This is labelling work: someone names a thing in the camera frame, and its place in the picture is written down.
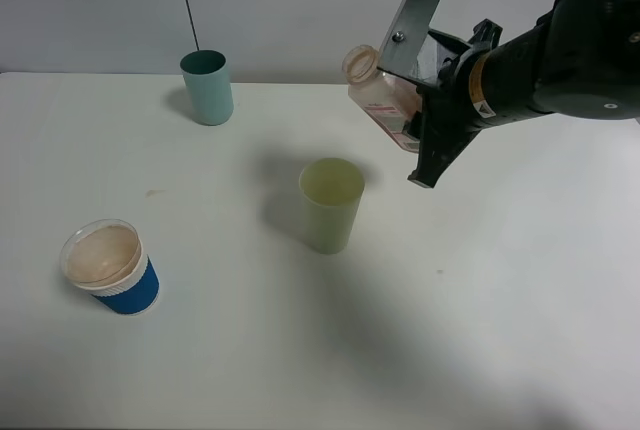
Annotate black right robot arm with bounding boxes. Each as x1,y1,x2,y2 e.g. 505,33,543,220
408,0,639,188

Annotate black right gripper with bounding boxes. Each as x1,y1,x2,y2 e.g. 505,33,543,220
406,19,550,188

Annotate clear plastic drink bottle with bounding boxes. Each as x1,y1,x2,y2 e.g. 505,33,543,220
342,45,422,153

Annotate teal plastic cup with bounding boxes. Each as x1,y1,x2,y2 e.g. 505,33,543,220
180,50,234,126

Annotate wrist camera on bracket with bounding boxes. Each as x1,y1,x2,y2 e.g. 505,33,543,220
378,0,471,86

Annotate blue sleeved paper cup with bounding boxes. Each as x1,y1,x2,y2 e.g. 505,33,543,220
59,219,160,315

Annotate light green plastic cup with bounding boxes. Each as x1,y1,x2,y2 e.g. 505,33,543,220
299,158,365,255

